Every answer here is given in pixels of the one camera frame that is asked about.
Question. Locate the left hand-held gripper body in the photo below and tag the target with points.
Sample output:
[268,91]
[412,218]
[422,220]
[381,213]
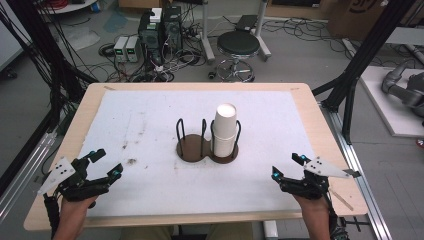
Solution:
[66,191]

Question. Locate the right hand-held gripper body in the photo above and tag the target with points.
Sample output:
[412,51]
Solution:
[311,186]

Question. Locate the person's left hand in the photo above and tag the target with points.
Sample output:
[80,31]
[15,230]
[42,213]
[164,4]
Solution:
[75,210]

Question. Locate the person's right hand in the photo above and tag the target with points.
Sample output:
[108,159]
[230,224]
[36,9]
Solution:
[315,207]

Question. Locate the light tape strip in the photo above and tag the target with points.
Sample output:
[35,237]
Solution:
[341,200]

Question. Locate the light wooden table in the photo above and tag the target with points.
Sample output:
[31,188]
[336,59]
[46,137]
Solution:
[320,120]

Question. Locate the white table mat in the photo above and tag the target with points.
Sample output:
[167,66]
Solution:
[150,140]

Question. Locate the white table leg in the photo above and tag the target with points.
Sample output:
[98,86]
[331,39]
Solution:
[270,230]

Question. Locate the white paper cup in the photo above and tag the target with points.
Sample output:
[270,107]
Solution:
[224,146]
[225,120]

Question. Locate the white floor platform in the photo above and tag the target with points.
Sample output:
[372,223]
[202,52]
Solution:
[386,110]

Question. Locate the grey power supply unit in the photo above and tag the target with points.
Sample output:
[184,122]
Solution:
[132,50]
[120,50]

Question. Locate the small black floor object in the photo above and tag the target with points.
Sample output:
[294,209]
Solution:
[212,75]

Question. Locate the black computer tower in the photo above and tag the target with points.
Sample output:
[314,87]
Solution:
[150,40]
[172,28]

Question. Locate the white metal stand leg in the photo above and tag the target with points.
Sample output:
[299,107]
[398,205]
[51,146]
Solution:
[262,36]
[207,36]

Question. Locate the black round stool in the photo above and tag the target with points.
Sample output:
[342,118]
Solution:
[238,43]

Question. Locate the flat black device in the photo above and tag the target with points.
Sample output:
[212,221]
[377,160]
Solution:
[246,22]

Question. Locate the white round table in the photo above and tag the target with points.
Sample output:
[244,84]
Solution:
[70,6]

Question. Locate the small white box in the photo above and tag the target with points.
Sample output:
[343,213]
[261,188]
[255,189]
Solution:
[156,15]

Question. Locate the brown cardboard box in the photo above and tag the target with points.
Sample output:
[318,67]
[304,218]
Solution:
[360,18]

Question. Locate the aluminium rail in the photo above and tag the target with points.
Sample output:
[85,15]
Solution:
[23,173]
[356,166]

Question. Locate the black metal frame strut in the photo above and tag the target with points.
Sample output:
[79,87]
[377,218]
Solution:
[363,53]

